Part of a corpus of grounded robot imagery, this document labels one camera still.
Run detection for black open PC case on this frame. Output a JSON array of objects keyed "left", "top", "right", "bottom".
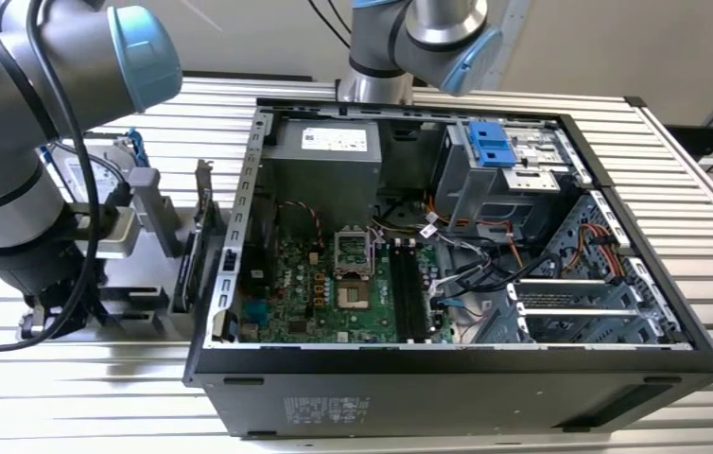
[{"left": 181, "top": 96, "right": 713, "bottom": 439}]

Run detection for orange flat data wire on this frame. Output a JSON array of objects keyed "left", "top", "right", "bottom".
[{"left": 427, "top": 198, "right": 526, "bottom": 267}]

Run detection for black green graphics card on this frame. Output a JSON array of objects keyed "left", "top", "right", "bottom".
[{"left": 169, "top": 158, "right": 218, "bottom": 316}]

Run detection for black camera cable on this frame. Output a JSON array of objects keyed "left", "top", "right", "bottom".
[{"left": 0, "top": 0, "right": 108, "bottom": 354}]

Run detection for blue plastic drive latch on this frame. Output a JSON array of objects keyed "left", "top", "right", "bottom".
[{"left": 467, "top": 120, "right": 519, "bottom": 168}]

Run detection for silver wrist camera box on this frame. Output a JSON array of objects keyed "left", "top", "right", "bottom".
[{"left": 70, "top": 205, "right": 142, "bottom": 260}]

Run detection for green motherboard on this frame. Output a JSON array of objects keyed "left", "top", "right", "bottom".
[{"left": 234, "top": 226, "right": 457, "bottom": 344}]

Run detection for metal socket cover frame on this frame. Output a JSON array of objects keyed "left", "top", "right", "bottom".
[{"left": 333, "top": 225, "right": 375, "bottom": 281}]

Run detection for metal disk bay cage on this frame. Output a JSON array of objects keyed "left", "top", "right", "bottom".
[{"left": 506, "top": 276, "right": 672, "bottom": 346}]

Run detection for orange red power wires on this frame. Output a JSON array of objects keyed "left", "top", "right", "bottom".
[{"left": 558, "top": 223, "right": 623, "bottom": 286}]

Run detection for metal optical drive cage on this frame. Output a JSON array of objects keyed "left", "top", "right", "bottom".
[{"left": 433, "top": 117, "right": 587, "bottom": 237}]

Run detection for black cable loop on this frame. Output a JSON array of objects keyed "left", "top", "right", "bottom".
[{"left": 448, "top": 250, "right": 563, "bottom": 294}]

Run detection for CPU socket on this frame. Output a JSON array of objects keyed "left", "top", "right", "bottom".
[{"left": 336, "top": 281, "right": 375, "bottom": 311}]

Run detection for hard disk in blue carrier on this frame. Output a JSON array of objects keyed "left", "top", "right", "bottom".
[{"left": 38, "top": 126, "right": 149, "bottom": 209}]

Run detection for grey power supply unit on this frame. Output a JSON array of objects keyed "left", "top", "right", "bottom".
[{"left": 263, "top": 117, "right": 385, "bottom": 237}]

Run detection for grey parts rack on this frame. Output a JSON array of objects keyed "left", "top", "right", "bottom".
[{"left": 93, "top": 158, "right": 234, "bottom": 335}]

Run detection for red black twisted wire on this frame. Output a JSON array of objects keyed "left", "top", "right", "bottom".
[{"left": 276, "top": 201, "right": 325, "bottom": 250}]

